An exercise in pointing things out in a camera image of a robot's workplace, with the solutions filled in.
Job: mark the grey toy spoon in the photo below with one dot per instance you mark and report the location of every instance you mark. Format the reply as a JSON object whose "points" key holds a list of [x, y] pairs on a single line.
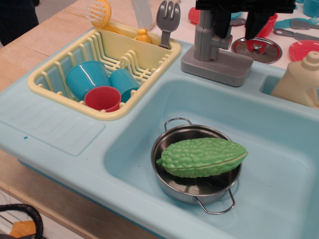
{"points": [[295, 35]]}

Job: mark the blue plastic plate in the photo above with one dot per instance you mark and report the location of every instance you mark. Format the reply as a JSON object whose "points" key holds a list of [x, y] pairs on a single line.
{"points": [[235, 15]]}

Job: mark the light blue toy sink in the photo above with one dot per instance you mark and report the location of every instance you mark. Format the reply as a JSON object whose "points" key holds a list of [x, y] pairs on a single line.
{"points": [[110, 158]]}

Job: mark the small blue plastic cup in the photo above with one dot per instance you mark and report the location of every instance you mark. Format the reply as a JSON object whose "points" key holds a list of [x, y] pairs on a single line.
{"points": [[124, 82]]}

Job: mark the blue toy utensil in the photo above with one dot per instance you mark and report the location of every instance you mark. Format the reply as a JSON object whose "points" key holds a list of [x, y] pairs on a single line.
{"points": [[287, 22]]}

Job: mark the steel pot with handles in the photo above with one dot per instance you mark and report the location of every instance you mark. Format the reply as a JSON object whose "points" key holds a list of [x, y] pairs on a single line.
{"points": [[201, 191]]}

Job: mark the green toy bitter gourd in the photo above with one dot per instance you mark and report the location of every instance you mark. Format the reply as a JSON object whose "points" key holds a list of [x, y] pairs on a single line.
{"points": [[201, 157]]}

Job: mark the blue plastic cup background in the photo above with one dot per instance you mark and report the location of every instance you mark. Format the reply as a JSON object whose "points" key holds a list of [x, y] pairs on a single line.
{"points": [[311, 8]]}

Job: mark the red plastic bowl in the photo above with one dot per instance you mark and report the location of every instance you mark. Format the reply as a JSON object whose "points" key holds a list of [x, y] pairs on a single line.
{"points": [[268, 27]]}

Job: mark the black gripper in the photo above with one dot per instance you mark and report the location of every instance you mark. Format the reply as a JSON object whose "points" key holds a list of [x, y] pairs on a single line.
{"points": [[259, 12]]}

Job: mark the large blue plastic cup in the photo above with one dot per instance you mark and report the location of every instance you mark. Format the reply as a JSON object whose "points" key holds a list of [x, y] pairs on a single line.
{"points": [[86, 76]]}

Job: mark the grey toy faucet lever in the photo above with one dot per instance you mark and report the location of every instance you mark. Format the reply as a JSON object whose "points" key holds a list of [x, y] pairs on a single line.
{"points": [[222, 43]]}

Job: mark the red plastic plate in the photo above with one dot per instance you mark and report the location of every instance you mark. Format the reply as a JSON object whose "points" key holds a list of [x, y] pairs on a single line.
{"points": [[300, 49]]}

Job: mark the grey toy fork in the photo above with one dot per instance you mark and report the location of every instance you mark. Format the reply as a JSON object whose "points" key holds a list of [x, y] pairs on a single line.
{"points": [[167, 19]]}

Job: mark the toy knife yellow handle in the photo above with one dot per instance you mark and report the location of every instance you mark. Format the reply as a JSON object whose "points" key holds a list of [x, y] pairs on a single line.
{"points": [[144, 19]]}

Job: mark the red plastic cup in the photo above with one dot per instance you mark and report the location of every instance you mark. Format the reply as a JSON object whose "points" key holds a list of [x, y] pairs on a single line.
{"points": [[103, 98]]}

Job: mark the grey toy spatula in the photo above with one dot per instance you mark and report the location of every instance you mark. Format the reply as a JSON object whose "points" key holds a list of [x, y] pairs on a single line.
{"points": [[299, 24]]}

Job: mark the yellow dish brush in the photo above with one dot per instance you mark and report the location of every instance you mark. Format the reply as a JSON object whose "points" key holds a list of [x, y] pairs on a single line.
{"points": [[99, 13]]}

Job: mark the steel pot lid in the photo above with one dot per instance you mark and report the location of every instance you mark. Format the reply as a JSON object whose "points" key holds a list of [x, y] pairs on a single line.
{"points": [[259, 49]]}

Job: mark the orange object in bag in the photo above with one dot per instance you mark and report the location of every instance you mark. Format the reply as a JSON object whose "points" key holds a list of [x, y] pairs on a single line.
{"points": [[23, 228]]}

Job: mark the yellow dish rack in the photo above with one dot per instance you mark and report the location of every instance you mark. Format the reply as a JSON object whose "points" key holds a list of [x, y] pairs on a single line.
{"points": [[145, 61]]}

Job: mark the grey toy faucet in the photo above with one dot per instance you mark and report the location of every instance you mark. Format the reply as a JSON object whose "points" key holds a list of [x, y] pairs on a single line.
{"points": [[212, 63]]}

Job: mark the grey toy ladle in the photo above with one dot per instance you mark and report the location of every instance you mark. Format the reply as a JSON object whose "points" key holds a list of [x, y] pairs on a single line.
{"points": [[238, 22]]}

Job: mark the cream toy detergent bottle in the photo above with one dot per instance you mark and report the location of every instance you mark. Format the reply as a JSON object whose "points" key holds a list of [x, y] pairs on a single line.
{"points": [[300, 82]]}

